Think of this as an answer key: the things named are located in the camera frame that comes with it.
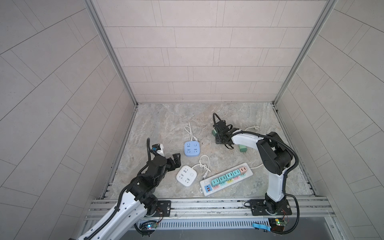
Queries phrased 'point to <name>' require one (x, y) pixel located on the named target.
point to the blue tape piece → (262, 226)
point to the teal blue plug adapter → (215, 182)
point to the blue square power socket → (192, 148)
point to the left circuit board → (151, 225)
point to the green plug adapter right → (243, 148)
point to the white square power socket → (186, 175)
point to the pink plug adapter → (243, 170)
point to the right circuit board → (277, 224)
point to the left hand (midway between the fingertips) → (178, 155)
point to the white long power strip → (205, 185)
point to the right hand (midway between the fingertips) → (218, 139)
